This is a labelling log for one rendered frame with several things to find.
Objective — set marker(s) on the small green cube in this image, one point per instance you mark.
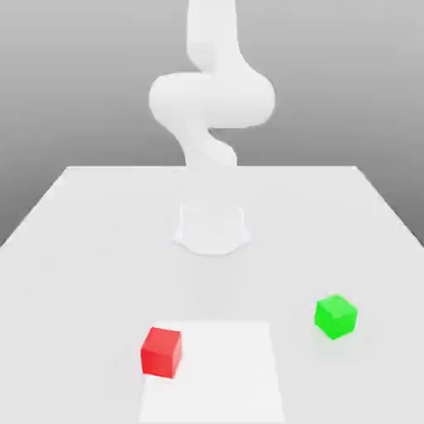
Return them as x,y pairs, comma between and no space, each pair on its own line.
335,317

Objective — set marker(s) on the small red cube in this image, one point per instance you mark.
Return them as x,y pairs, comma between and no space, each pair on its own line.
161,353

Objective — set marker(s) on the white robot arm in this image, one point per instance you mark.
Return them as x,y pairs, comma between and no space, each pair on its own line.
212,99

